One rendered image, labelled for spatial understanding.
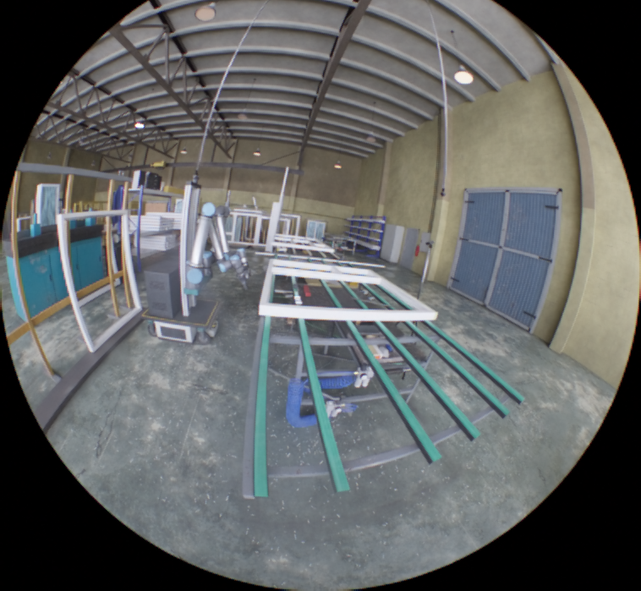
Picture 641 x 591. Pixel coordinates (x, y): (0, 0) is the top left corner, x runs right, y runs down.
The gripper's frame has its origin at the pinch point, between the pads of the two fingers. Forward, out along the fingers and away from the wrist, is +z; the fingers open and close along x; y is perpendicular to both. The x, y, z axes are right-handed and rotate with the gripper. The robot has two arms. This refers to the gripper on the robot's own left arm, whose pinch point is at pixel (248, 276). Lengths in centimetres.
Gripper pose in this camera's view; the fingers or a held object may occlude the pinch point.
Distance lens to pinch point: 251.0
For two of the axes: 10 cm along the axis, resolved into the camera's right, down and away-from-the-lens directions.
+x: -1.0, -1.3, 9.9
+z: 2.7, 9.5, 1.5
